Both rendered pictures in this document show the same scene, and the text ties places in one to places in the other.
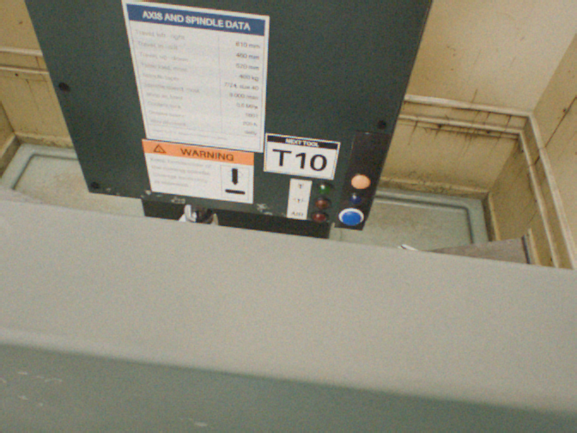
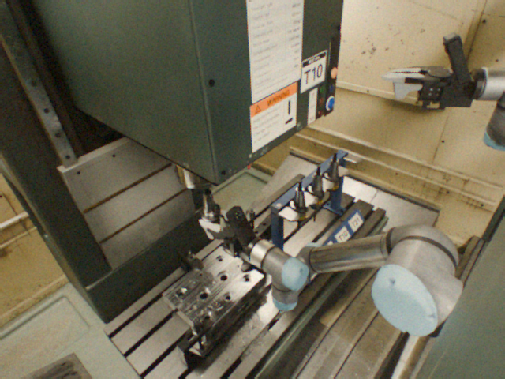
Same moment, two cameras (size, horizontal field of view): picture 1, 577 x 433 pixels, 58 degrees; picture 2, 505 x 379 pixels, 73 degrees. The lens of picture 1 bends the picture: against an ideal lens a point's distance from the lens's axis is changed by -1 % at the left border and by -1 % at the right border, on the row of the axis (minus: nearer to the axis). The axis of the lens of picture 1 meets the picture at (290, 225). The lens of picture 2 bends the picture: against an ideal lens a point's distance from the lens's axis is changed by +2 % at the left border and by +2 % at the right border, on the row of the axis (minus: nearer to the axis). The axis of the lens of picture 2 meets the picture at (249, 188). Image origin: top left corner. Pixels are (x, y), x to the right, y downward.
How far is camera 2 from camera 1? 0.71 m
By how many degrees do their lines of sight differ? 34
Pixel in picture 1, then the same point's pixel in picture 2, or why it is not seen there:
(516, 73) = not seen: hidden behind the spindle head
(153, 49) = (258, 20)
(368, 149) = (335, 47)
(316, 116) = (318, 36)
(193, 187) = (271, 132)
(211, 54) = (282, 11)
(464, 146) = not seen: hidden behind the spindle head
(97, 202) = (44, 351)
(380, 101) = (338, 12)
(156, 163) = (256, 124)
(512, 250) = (292, 161)
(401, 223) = (230, 200)
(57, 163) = not seen: outside the picture
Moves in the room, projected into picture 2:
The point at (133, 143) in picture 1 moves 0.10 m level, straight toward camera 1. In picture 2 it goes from (245, 113) to (295, 118)
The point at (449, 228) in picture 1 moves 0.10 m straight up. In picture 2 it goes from (248, 185) to (248, 173)
